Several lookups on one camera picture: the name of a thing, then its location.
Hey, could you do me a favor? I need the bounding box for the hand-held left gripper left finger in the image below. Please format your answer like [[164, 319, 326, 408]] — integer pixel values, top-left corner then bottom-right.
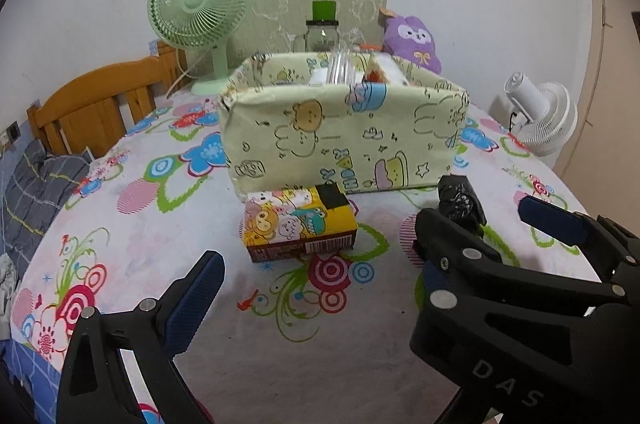
[[56, 250, 226, 424]]

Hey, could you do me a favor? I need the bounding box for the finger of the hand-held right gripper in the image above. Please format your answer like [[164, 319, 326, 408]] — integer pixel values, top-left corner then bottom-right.
[[409, 206, 632, 376], [518, 195, 640, 276]]

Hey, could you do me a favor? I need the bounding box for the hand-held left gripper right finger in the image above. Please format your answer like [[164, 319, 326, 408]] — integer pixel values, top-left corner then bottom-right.
[[424, 260, 447, 294]]

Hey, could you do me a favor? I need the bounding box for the black plastic bag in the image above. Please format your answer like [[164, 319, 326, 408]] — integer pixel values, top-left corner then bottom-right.
[[436, 175, 487, 235]]

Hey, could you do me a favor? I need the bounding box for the yellow cartoon printed box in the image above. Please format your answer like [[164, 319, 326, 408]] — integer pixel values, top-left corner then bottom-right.
[[242, 184, 358, 264]]

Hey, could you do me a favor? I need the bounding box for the pale yellow fabric storage box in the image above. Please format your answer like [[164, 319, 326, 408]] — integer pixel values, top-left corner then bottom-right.
[[218, 52, 470, 197]]

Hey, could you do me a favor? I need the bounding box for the orange tissue pack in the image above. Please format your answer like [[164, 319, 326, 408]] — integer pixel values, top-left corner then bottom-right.
[[362, 54, 388, 84]]

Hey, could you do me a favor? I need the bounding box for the clear plastic tube pack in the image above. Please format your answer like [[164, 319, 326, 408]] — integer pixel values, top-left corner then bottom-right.
[[327, 46, 358, 85]]

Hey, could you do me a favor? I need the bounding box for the white fan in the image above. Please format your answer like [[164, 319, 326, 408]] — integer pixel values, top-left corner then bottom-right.
[[492, 73, 578, 157]]

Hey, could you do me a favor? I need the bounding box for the beige wardrobe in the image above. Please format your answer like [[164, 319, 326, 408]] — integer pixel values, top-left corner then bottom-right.
[[552, 0, 640, 225]]

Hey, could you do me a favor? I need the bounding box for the white tissue pack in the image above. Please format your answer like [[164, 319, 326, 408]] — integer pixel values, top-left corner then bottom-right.
[[381, 56, 412, 87]]

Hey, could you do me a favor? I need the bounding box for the blue patterned sheet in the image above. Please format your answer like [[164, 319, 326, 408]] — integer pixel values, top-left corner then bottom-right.
[[0, 339, 66, 424]]

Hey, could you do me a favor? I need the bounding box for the grey checked blanket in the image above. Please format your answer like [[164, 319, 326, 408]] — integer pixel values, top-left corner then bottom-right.
[[0, 139, 93, 275]]

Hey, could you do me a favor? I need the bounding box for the white crumpled cloth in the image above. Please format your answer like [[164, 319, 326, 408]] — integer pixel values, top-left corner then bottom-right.
[[0, 254, 18, 315]]

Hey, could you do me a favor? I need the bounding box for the purple plush bunny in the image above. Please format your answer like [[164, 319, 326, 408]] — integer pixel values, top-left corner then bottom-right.
[[382, 15, 443, 73]]

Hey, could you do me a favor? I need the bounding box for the wooden headboard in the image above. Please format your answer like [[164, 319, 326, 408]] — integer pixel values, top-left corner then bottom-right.
[[27, 41, 188, 157]]

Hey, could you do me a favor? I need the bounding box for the glass jar with black lid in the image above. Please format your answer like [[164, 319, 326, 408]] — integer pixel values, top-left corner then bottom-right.
[[291, 20, 341, 53]]

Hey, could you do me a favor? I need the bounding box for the green box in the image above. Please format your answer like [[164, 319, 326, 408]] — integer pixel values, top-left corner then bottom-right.
[[312, 0, 337, 22]]

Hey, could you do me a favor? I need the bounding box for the green desk fan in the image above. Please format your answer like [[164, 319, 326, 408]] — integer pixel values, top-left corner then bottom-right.
[[146, 0, 256, 96]]

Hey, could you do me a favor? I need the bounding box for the white fan cable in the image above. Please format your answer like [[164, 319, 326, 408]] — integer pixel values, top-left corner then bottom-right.
[[165, 49, 193, 98]]

